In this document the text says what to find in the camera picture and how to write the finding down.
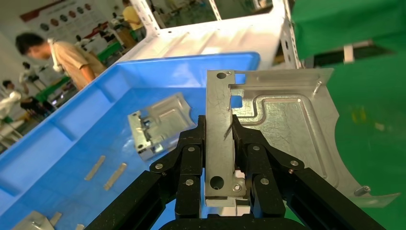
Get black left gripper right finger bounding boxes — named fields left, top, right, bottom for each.
left=232, top=115, right=386, bottom=230

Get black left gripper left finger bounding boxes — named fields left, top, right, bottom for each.
left=85, top=115, right=207, bottom=230

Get silver sheet metal part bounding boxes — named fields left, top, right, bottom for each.
left=204, top=67, right=401, bottom=217
left=12, top=210, right=56, bottom=230
left=127, top=92, right=197, bottom=162

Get small metal strip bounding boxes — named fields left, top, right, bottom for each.
left=103, top=162, right=128, bottom=192
left=84, top=155, right=106, bottom=182

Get blue plastic bin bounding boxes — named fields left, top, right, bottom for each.
left=0, top=52, right=261, bottom=230

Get white metal shelf board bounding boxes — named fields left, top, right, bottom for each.
left=117, top=0, right=302, bottom=71

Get person in yellow shirt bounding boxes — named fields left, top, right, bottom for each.
left=122, top=0, right=147, bottom=42

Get man in tan shirt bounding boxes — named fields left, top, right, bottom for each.
left=15, top=32, right=108, bottom=92

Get person in white clothes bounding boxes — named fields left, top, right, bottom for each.
left=0, top=79, right=33, bottom=123

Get wall poster with circles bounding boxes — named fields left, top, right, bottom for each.
left=19, top=0, right=96, bottom=33

